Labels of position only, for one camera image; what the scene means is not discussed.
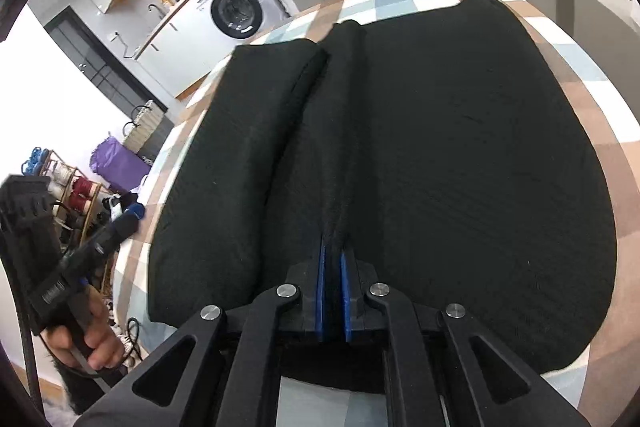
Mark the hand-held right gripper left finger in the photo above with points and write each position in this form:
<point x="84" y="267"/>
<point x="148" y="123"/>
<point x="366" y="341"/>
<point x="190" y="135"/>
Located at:
<point x="322" y="297"/>

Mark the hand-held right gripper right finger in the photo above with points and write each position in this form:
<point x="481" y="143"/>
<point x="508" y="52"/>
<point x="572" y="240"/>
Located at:
<point x="345" y="302"/>

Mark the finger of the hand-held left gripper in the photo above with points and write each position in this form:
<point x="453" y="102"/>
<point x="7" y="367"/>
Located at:
<point x="107" y="237"/>

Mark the black knit garment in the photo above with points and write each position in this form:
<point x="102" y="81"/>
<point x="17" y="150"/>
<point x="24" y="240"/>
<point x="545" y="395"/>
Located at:
<point x="425" y="157"/>

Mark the person's left forearm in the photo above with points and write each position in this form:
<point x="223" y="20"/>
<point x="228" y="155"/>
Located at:
<point x="85" y="392"/>

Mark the person's left hand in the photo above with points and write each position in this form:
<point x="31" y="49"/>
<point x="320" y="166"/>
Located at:
<point x="105" y="342"/>

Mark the shoe rack with shoes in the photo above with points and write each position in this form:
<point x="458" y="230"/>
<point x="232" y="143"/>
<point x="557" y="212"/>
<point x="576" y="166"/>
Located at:
<point x="75" y="192"/>

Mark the purple bag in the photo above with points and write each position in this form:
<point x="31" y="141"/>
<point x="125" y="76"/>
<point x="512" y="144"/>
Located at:
<point x="120" y="164"/>

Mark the woven basket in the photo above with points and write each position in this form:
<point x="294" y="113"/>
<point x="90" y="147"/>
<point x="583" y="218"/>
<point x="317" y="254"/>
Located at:
<point x="145" y="132"/>

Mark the dark door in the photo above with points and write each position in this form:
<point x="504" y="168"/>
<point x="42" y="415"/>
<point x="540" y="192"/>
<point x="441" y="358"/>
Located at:
<point x="100" y="57"/>

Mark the counter with lower cabinets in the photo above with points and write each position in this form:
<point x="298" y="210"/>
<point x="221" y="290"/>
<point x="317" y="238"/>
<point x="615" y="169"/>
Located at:
<point x="175" y="57"/>

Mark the kitchen faucet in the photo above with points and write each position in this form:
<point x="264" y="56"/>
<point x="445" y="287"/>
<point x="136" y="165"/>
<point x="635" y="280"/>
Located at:
<point x="156" y="11"/>

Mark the brown blue checked tablecloth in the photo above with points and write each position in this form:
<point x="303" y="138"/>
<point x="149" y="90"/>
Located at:
<point x="575" y="57"/>

